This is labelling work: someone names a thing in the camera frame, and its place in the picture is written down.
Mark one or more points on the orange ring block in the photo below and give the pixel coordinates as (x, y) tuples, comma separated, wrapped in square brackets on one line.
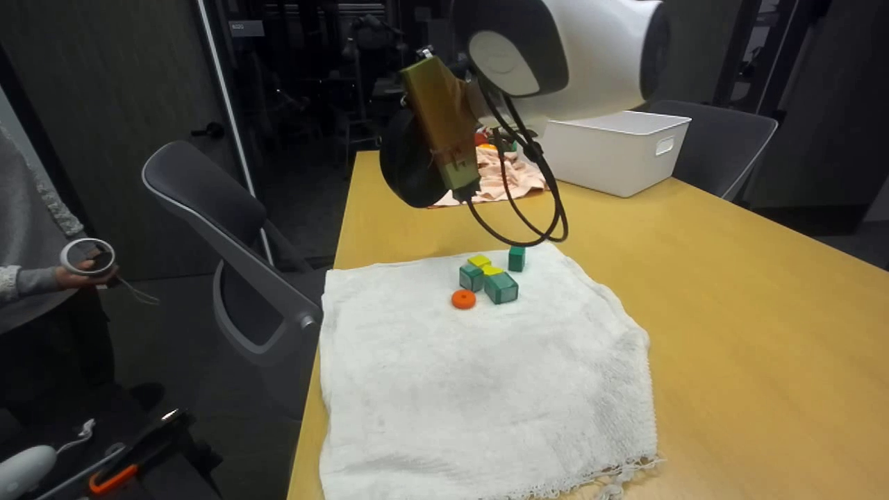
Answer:
[(462, 299)]

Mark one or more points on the large teal block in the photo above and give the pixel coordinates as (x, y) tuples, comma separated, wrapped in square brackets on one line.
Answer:
[(501, 288)]

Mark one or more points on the small green block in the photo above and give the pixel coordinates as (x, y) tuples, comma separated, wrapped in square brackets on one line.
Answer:
[(516, 260)]

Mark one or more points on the black bowl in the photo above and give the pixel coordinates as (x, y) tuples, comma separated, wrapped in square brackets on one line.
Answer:
[(406, 163)]

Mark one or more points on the white terry towel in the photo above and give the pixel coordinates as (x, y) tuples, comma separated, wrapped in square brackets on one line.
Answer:
[(494, 403)]

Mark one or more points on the yellow block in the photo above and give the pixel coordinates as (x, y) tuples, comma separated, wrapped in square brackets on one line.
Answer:
[(486, 266)]

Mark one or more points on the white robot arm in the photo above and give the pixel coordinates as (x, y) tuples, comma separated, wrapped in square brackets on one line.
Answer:
[(568, 58)]

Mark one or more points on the peach patterned cloth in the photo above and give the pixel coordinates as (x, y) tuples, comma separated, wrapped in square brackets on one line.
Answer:
[(506, 177)]

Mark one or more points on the grey office chair left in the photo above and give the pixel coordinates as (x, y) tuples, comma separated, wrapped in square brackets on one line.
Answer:
[(265, 296)]

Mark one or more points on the grey office chair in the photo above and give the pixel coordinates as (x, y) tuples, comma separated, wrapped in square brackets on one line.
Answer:
[(722, 149), (265, 296)]

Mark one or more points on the white plastic bin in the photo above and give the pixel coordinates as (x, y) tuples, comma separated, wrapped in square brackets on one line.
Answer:
[(619, 153)]

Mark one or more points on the grey office chair far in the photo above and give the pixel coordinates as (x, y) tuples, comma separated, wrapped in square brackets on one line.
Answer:
[(722, 149)]

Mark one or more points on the white handheld controller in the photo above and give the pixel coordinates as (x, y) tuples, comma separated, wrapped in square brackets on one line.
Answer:
[(98, 260)]

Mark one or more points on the person in grey shirt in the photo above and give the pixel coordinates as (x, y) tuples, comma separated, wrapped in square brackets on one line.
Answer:
[(54, 334)]

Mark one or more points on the orange handled tool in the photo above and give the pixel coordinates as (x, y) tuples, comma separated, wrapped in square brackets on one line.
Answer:
[(140, 455)]

